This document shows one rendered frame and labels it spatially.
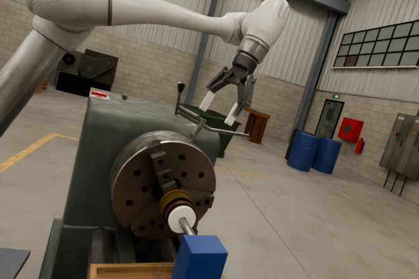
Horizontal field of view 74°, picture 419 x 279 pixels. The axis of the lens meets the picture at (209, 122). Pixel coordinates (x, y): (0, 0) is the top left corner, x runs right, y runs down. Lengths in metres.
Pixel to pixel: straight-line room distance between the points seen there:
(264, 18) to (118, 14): 0.42
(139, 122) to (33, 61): 0.34
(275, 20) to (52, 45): 0.65
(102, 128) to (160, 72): 9.92
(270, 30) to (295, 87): 11.41
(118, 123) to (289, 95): 11.44
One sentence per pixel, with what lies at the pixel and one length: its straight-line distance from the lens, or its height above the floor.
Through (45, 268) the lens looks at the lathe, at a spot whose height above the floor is 0.54.
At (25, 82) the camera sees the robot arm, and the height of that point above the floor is 1.29.
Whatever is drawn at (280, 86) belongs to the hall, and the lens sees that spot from 11.99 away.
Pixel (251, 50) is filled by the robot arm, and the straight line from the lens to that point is 0.88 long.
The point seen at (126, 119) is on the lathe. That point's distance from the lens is 0.94.
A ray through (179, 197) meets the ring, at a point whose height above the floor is 1.12.
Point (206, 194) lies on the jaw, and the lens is 0.87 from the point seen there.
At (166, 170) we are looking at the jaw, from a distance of 0.78.
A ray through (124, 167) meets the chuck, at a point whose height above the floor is 1.14.
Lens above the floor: 1.42
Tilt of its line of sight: 7 degrees down
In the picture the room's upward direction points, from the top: 15 degrees clockwise
